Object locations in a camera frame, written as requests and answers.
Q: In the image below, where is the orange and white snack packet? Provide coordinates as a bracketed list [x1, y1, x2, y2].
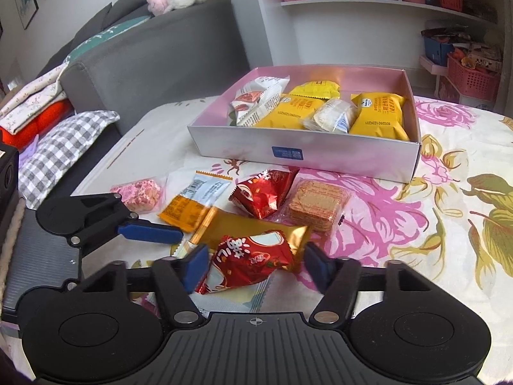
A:
[158, 170, 234, 234]

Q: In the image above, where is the grey curtain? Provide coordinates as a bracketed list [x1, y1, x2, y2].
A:
[493, 0, 513, 117]

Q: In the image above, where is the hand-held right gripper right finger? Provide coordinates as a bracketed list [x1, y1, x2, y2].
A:
[305, 242, 442, 327]

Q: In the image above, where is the grey checked pillow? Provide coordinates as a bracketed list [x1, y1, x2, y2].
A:
[18, 110, 121, 211]

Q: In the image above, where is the blue box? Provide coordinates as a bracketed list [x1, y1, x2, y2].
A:
[423, 34, 455, 67]

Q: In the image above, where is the red and white snack packet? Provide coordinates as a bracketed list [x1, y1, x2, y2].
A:
[196, 230, 295, 295]

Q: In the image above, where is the yellow snack packet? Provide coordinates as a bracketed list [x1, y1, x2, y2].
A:
[349, 92, 410, 142]
[289, 80, 341, 100]
[256, 94, 325, 129]

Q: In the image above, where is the silver box with pink inside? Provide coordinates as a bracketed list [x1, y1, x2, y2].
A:
[188, 64, 421, 184]

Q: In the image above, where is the pink candy packet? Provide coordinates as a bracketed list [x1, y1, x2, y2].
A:
[110, 176, 167, 214]

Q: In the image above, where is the folded floral cloth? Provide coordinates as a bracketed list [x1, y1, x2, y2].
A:
[0, 62, 71, 135]

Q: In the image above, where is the white bookshelf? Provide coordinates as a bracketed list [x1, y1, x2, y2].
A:
[248, 0, 506, 77]

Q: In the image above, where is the white printed bin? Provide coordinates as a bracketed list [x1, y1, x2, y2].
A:
[435, 75, 495, 110]

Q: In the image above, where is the clear rice cracker packet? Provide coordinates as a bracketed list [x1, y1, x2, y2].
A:
[302, 97, 358, 134]

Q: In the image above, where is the floral tablecloth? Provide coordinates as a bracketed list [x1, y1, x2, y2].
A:
[72, 94, 513, 385]

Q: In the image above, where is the pile of printed cartons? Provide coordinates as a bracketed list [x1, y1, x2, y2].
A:
[453, 42, 503, 73]

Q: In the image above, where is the framed wall picture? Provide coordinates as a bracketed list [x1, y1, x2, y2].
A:
[12, 0, 39, 30]

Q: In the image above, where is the gold snack packet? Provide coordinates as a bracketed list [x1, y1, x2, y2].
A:
[176, 208, 311, 273]

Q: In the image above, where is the clear wafer packet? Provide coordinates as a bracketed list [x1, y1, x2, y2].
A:
[286, 180, 352, 234]

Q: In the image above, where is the teal cushion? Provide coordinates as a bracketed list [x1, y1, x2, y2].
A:
[64, 15, 152, 63]

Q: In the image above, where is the orange folded cloth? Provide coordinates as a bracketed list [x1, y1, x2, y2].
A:
[0, 100, 75, 151]

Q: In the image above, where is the grey sofa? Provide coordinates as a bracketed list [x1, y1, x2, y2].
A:
[36, 0, 251, 161]

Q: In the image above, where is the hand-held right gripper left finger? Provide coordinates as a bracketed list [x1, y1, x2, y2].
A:
[76, 244, 210, 329]

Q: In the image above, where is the large pink plastic basket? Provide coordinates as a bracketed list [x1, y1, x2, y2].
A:
[447, 54, 501, 101]

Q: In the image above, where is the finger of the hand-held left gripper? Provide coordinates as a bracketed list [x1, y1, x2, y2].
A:
[72, 192, 184, 248]

